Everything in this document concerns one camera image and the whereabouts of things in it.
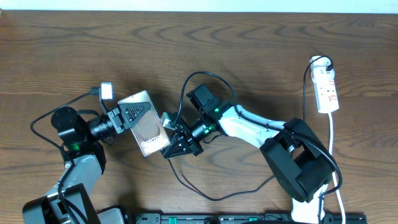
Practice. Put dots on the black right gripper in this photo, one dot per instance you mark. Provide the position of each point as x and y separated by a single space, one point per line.
194 147

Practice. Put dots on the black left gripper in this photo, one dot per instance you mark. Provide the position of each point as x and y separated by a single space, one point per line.
118 115

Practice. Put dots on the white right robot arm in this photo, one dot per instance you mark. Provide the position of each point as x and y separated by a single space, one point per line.
298 160

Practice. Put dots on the white USB charger adapter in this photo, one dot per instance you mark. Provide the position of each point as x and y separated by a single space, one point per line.
318 63

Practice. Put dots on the white power strip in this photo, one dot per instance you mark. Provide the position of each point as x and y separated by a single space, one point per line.
325 90

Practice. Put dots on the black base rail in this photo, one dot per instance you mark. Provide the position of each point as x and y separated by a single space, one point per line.
156 218

